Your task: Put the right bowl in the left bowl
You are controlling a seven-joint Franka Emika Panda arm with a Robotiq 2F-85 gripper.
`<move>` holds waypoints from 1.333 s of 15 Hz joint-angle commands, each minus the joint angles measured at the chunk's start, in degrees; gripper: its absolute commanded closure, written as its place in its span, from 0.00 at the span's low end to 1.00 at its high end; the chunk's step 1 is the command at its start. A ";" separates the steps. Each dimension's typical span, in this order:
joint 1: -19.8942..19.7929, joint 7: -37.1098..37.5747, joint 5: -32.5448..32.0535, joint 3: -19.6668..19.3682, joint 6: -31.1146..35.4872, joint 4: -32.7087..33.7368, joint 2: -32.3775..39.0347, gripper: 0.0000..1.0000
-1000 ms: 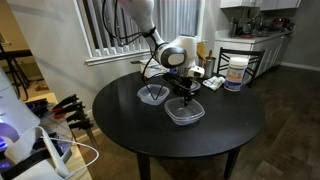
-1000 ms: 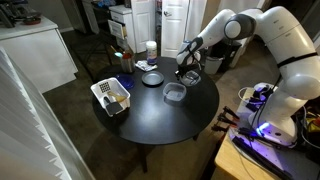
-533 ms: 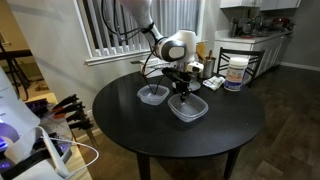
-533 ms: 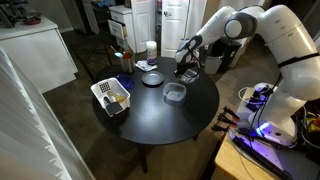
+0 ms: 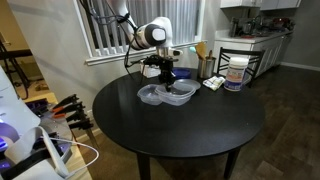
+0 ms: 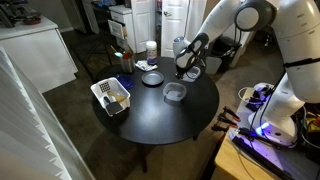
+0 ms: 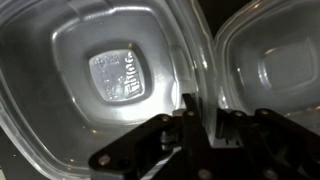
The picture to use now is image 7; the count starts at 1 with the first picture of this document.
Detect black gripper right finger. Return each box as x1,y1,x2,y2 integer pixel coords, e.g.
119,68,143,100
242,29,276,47
209,107,320,180

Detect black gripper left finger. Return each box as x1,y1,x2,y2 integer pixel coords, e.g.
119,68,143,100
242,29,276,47
87,93,215,180

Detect clear plastic bowl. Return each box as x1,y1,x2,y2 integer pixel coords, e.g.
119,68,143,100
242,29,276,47
0,0,219,180
213,0,320,134

